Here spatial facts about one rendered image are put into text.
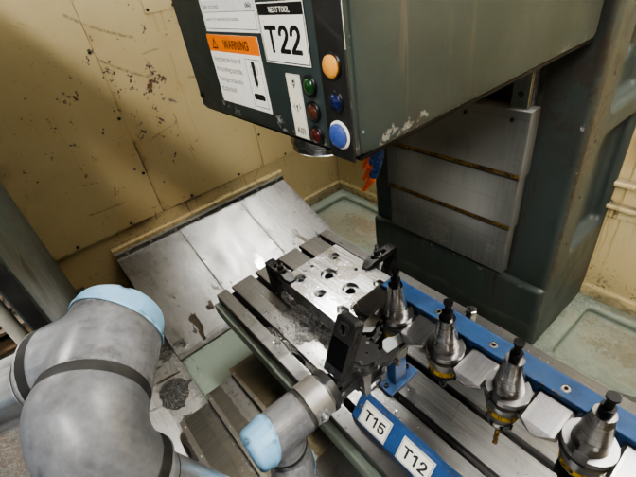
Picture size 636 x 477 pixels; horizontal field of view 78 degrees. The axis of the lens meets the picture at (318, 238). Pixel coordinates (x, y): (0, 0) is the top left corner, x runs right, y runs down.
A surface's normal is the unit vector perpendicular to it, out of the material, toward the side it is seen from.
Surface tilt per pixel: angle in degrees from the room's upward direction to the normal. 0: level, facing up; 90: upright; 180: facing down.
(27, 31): 90
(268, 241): 24
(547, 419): 0
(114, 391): 50
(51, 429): 33
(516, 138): 90
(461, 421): 0
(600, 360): 0
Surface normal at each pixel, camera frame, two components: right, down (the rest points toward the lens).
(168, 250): 0.13, -0.58
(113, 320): 0.37, -0.80
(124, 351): 0.66, -0.68
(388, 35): 0.63, 0.38
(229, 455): -0.22, -0.85
